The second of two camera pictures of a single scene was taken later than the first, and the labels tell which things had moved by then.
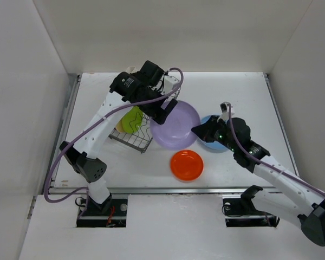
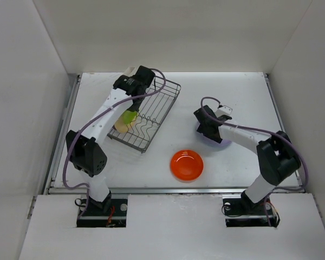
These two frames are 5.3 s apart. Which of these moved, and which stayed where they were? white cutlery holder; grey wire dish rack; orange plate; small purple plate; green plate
Moved: small purple plate; green plate
Stayed: orange plate; grey wire dish rack; white cutlery holder
